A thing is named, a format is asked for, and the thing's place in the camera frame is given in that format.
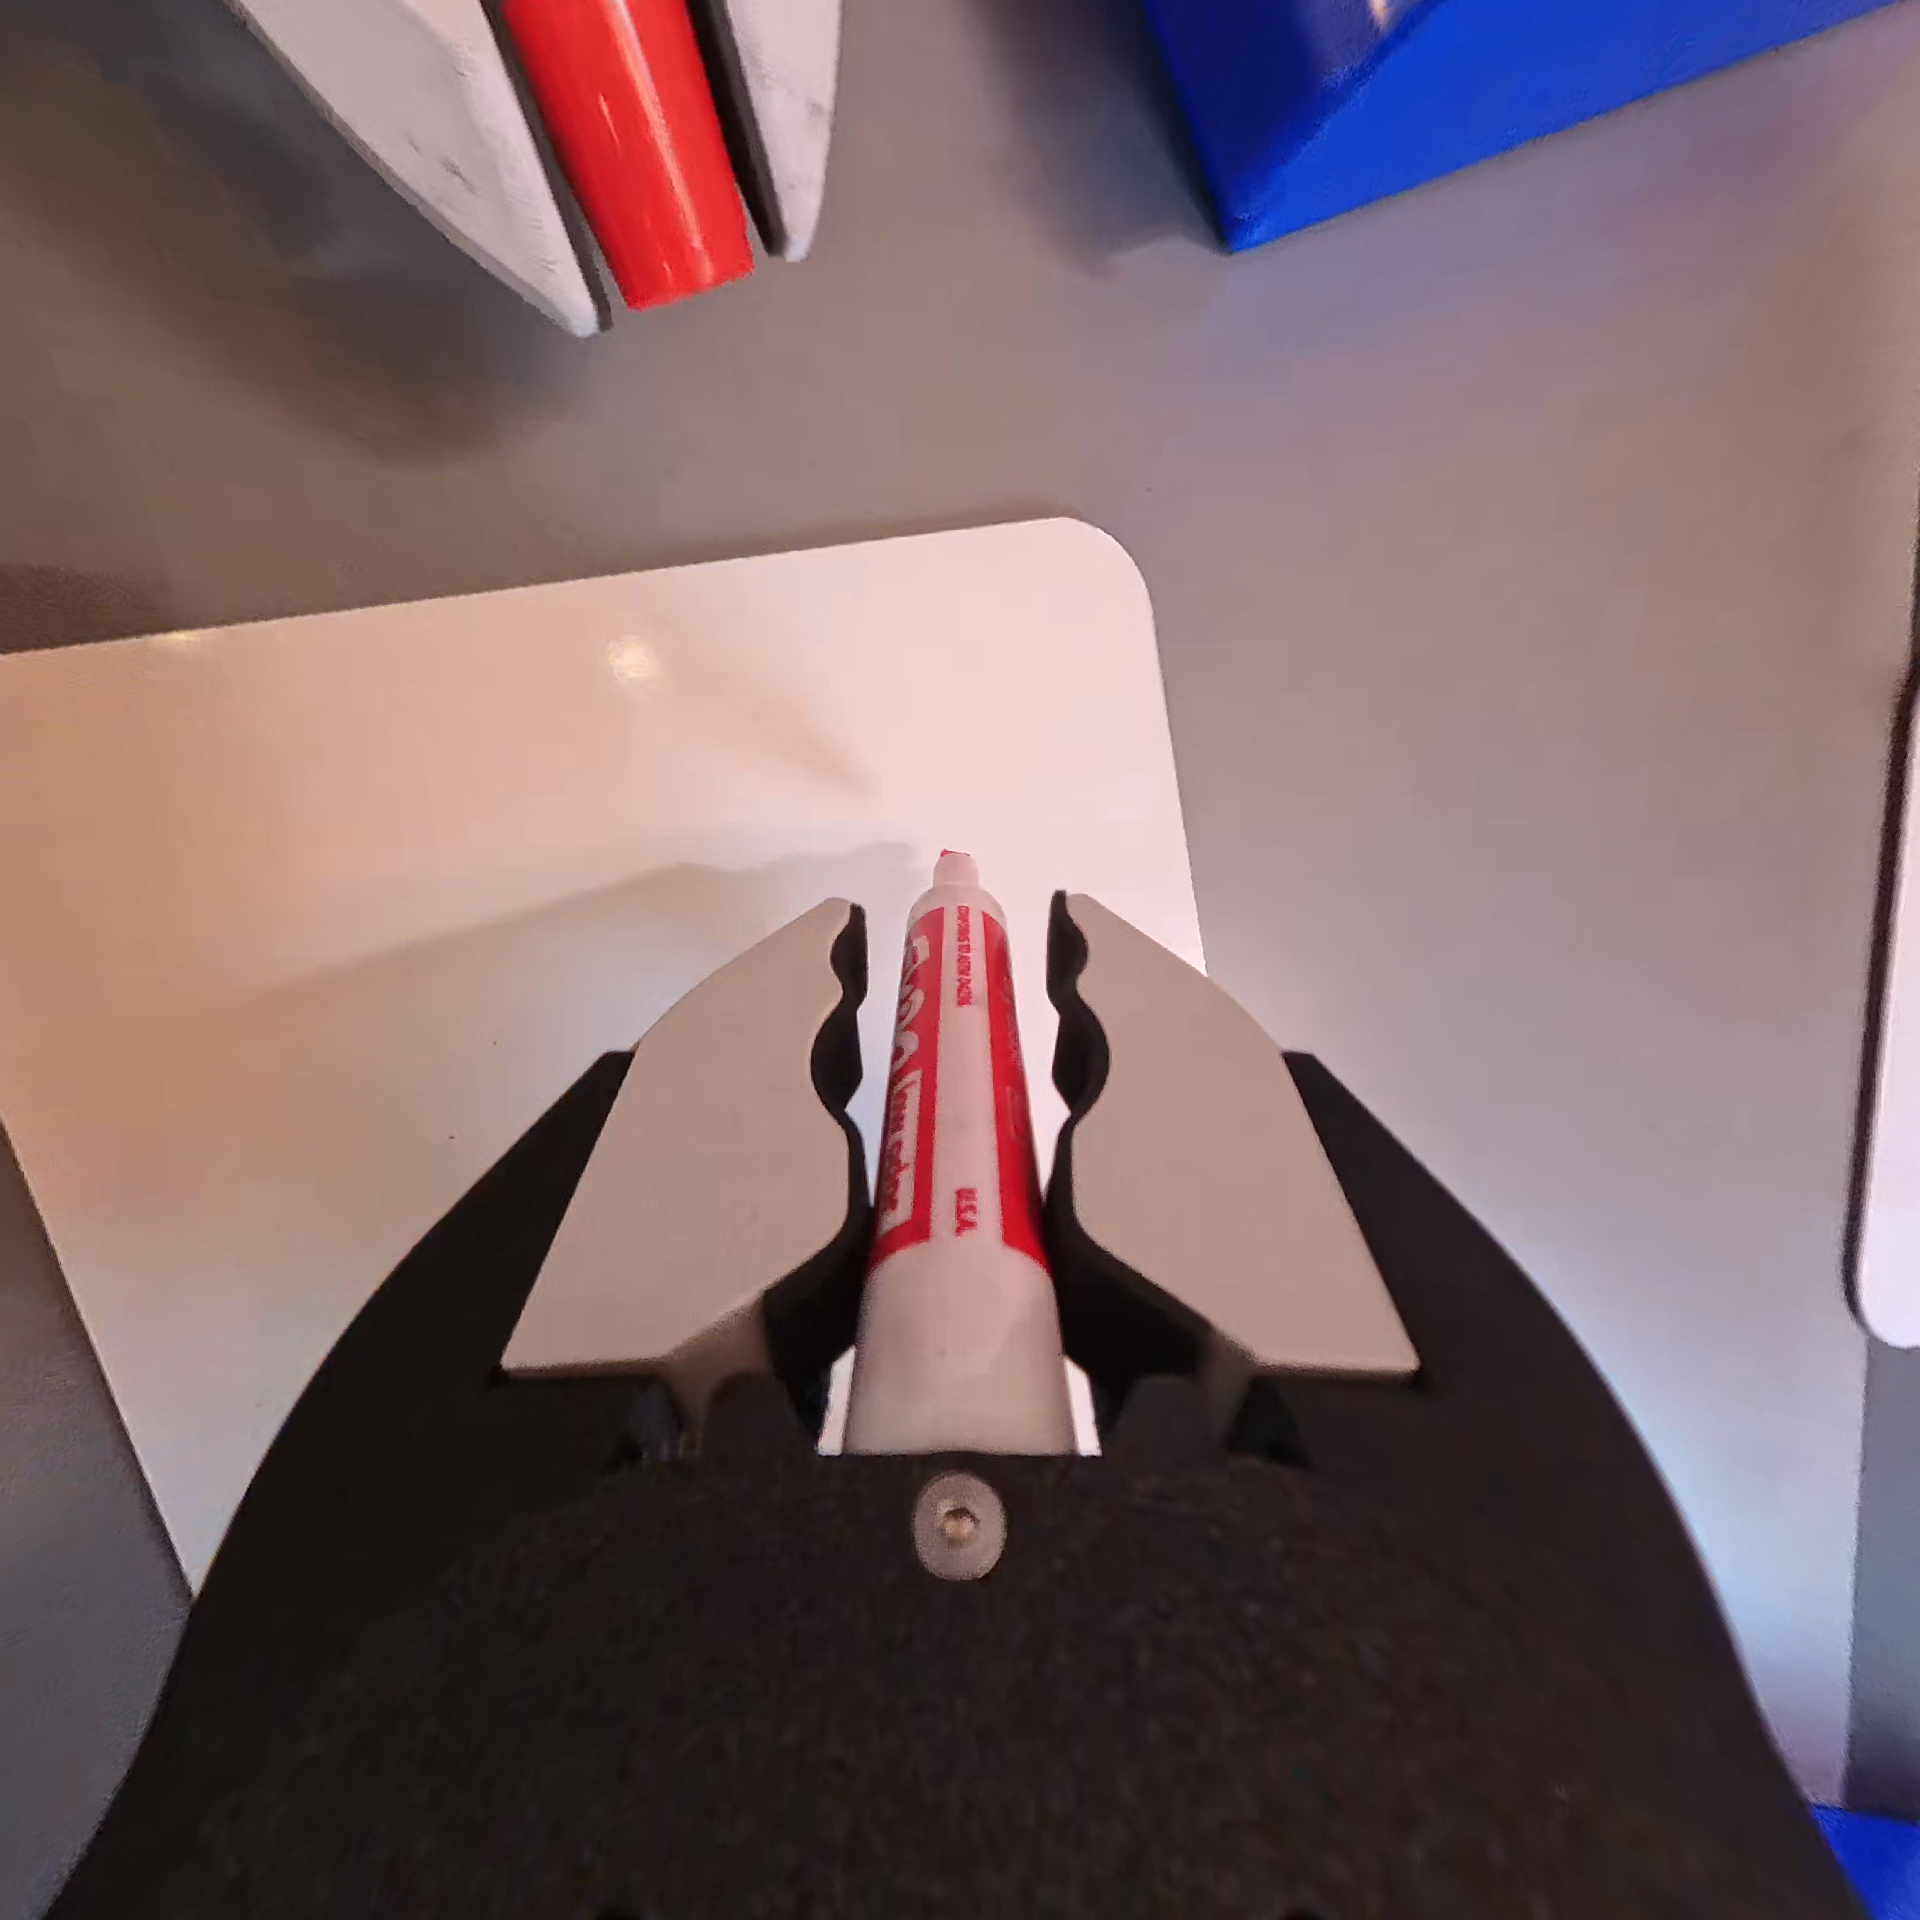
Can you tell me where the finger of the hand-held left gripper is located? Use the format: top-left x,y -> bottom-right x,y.
694,0 -> 847,264
225,0 -> 614,340

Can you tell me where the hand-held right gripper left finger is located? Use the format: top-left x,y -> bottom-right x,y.
502,896 -> 877,1392

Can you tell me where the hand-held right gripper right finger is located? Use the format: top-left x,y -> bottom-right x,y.
1039,890 -> 1423,1401

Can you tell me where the red marker cap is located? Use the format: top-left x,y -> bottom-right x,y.
494,0 -> 761,314

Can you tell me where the red dry-erase marker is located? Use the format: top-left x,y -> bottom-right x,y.
832,850 -> 1086,1456

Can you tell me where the white whiteboard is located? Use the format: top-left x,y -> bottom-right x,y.
0,517 -> 1210,1595

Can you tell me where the blue plastic bin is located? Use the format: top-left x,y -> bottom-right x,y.
1810,1802 -> 1920,1920
1130,0 -> 1897,257

